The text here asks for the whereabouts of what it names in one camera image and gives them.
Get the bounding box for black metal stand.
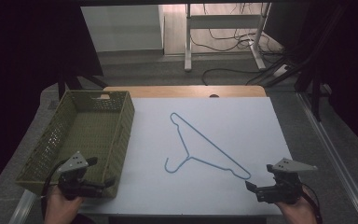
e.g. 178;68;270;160
264;3;351;123

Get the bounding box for dark curtain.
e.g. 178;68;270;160
0;0;104;201
265;0;358;161

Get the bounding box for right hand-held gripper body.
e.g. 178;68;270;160
255;157;319;205

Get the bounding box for green woven basket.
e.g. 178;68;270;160
14;90;136;199

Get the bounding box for white power strip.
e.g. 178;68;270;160
272;63;291;79

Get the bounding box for tangled black floor cables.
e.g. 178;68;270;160
188;3;285;57

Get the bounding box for person's right hand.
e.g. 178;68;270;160
274;191;320;224

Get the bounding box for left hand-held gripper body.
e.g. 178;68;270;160
56;151;106;201

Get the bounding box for white table mat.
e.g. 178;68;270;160
79;97;294;217

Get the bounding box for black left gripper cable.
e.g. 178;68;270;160
39;159;69;220

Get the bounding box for long black floor cable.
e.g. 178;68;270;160
201;67;264;87

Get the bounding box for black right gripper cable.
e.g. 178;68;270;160
301;182;324;224

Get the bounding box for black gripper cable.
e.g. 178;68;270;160
39;159;69;220
301;182;324;224

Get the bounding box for black stand legs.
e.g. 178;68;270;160
57;72;109;101

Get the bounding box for white metal desk frame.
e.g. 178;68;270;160
184;3;272;73

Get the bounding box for metal floor rail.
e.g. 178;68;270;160
8;189;39;224
296;91;358;224

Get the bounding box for person's left hand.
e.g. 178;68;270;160
44;185;85;224

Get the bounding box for white cabinet panel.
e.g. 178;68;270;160
80;4;166;53

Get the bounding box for blue wire clothes hanger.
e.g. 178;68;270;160
163;112;252;181

